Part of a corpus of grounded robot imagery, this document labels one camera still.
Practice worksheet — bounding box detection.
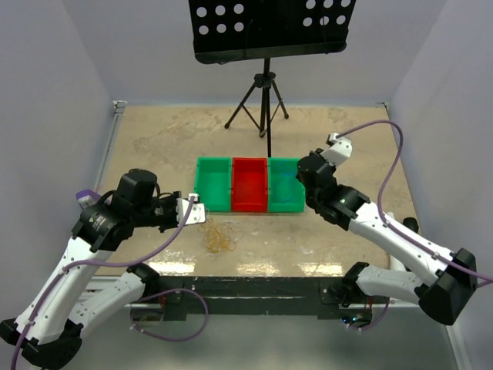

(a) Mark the red bin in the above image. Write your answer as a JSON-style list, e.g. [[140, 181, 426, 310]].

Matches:
[[231, 157, 268, 213]]

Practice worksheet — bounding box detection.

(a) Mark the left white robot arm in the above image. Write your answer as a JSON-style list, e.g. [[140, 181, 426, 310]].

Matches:
[[1, 169, 206, 369]]

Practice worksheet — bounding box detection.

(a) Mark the yellow cable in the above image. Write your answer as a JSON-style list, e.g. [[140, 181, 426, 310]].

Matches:
[[198, 217, 238, 254]]

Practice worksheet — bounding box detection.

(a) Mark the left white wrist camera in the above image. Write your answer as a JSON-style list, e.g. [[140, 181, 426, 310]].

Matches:
[[176, 193, 206, 226]]

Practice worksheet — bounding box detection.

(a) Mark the purple holder box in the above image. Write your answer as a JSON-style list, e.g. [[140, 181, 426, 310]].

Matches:
[[75, 189, 101, 210]]

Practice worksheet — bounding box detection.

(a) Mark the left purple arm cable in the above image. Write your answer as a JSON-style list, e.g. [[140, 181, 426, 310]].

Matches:
[[13, 194, 211, 370]]

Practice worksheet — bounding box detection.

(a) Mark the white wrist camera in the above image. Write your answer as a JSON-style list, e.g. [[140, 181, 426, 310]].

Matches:
[[176, 193, 206, 226], [321, 133, 353, 167]]

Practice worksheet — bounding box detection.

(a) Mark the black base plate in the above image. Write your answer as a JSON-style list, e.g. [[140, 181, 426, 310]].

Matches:
[[143, 276, 385, 321]]

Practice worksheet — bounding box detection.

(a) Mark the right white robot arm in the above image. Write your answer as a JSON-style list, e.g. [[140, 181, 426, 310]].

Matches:
[[296, 150, 478, 325]]

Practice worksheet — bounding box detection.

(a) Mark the white tube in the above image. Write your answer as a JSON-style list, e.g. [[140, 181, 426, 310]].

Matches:
[[389, 254, 407, 271]]

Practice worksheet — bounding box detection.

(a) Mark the black music stand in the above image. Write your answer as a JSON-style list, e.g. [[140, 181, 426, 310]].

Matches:
[[188, 0, 356, 151]]

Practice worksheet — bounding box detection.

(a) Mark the blue cable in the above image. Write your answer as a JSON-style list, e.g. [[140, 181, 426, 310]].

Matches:
[[271, 161, 300, 204]]

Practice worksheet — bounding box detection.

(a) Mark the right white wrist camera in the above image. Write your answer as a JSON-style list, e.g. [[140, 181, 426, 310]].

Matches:
[[321, 133, 353, 167]]

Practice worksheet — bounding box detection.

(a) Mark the white cable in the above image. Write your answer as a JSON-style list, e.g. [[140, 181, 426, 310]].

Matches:
[[203, 217, 246, 254]]

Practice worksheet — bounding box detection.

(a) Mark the green bin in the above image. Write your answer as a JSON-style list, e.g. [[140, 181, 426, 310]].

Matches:
[[194, 156, 232, 212], [267, 157, 305, 213]]

